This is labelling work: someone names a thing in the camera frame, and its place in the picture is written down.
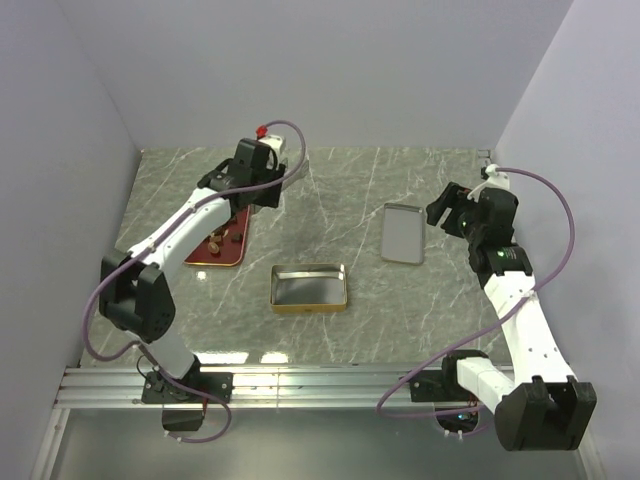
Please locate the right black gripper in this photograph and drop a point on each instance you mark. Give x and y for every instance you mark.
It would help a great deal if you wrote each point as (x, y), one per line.
(451, 195)

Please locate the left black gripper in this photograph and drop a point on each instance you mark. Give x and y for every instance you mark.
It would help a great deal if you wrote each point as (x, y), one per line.
(271, 199)

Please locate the metal tongs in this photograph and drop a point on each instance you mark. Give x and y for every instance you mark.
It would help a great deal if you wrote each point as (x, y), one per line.
(296, 172)

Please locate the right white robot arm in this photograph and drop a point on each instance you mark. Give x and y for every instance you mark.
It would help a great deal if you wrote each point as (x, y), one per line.
(542, 406)

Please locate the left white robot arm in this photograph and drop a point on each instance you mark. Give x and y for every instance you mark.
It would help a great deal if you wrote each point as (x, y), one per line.
(136, 297)

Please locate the grey tin lid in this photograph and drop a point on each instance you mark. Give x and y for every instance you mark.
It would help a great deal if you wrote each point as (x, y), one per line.
(403, 234)

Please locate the red rectangular tray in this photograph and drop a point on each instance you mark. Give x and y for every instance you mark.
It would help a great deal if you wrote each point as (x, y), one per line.
(231, 254)

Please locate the gold tin box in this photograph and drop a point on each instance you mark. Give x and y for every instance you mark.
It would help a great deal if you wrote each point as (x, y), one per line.
(308, 288)

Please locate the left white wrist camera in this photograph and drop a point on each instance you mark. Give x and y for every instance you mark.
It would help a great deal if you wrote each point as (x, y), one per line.
(277, 143)

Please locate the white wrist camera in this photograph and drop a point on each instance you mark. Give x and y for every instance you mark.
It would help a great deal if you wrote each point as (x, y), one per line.
(277, 143)
(492, 178)

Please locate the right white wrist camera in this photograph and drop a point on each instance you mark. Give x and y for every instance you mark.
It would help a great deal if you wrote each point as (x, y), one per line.
(492, 178)

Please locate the aluminium rail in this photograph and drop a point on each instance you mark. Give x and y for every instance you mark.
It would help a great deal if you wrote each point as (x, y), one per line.
(256, 386)

